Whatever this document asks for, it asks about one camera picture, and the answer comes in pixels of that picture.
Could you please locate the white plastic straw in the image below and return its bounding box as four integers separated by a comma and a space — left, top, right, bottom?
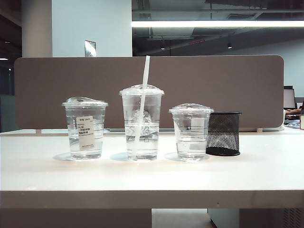
133, 55, 151, 161

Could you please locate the black mesh pen holder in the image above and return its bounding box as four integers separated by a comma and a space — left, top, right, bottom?
205, 111, 243, 157

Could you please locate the person's forearm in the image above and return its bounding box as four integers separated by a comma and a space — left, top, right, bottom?
285, 107, 304, 116

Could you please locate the tall clear logo cup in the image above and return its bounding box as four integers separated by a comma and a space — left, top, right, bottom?
119, 84, 165, 161

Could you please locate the small clear lidded cup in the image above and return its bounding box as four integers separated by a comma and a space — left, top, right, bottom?
168, 103, 215, 162

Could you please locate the clear cup with white label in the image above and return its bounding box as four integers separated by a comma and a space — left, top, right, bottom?
61, 96, 110, 161

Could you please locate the brown desk partition panel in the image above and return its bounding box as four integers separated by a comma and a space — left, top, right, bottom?
13, 55, 285, 130

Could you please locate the long ceiling light strip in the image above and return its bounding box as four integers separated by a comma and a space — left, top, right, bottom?
131, 20, 304, 28

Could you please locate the computer monitor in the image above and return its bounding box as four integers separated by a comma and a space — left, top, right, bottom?
284, 87, 296, 109

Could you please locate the silver wall sign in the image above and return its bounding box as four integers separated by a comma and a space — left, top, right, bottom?
84, 39, 97, 58

